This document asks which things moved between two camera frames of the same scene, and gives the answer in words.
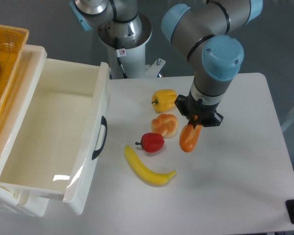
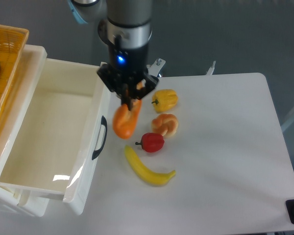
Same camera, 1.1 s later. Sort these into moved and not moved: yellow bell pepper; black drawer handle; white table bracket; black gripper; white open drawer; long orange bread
Moved: long orange bread; black gripper
Not moved: yellow bell pepper; white table bracket; white open drawer; black drawer handle
